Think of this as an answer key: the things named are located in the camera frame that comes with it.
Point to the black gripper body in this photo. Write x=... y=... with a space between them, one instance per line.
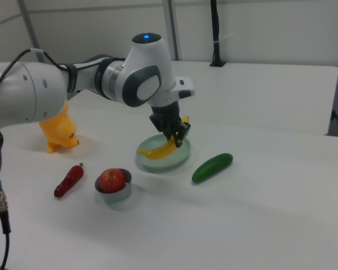
x=166 y=116

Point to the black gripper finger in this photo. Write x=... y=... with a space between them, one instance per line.
x=170 y=133
x=183 y=135

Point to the yellow banana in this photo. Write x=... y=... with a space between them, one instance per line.
x=157 y=152

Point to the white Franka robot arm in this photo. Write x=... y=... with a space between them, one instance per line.
x=81 y=76

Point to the pale green plastic plate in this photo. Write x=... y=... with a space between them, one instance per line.
x=180 y=157

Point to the green cucumber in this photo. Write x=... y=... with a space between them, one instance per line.
x=212 y=168

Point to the red apple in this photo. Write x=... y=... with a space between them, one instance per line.
x=111 y=180

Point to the small metal bowl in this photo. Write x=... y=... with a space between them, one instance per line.
x=119 y=194

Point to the black pole with clamp base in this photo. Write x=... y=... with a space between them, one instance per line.
x=215 y=31

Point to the orange plush dinosaur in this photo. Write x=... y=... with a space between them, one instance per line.
x=59 y=132

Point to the red chili pepper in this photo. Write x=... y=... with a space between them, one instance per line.
x=69 y=180

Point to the grey metal partition post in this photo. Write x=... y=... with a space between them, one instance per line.
x=173 y=17
x=31 y=31

